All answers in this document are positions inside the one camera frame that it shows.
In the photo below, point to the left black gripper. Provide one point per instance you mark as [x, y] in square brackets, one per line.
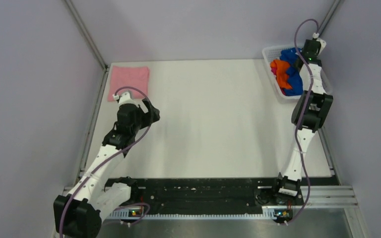
[148, 116]

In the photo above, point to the blue t shirt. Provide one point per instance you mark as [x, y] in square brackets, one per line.
[294, 81]

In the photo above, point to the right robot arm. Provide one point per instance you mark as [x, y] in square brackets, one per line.
[308, 117]

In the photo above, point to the aluminium front rail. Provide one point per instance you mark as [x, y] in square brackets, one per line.
[319, 195]

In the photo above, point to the white plastic basket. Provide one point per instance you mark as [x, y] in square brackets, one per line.
[321, 83]

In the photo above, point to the orange t shirt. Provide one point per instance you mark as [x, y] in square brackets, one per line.
[281, 75]

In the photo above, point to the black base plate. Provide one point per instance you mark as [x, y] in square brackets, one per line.
[202, 196]

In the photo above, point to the left aluminium corner post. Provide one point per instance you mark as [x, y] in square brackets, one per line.
[85, 32]

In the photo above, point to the right aluminium corner post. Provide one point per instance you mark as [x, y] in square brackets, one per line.
[329, 15]

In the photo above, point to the folded pink t shirt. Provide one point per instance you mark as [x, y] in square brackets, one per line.
[137, 77]

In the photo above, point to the aluminium corner post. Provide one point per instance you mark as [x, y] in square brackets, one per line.
[329, 15]
[85, 32]

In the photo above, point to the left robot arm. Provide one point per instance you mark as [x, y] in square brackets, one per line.
[105, 164]

